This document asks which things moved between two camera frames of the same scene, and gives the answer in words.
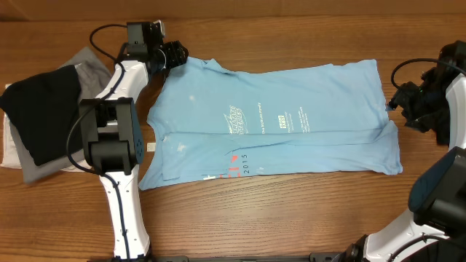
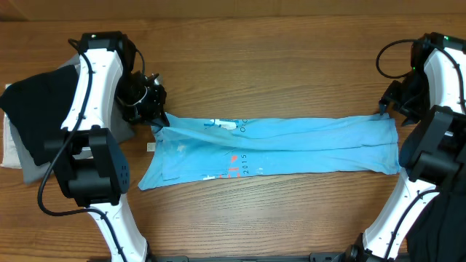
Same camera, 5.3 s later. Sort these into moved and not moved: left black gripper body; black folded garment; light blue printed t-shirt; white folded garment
Moved: light blue printed t-shirt; left black gripper body
Not moved: black folded garment; white folded garment
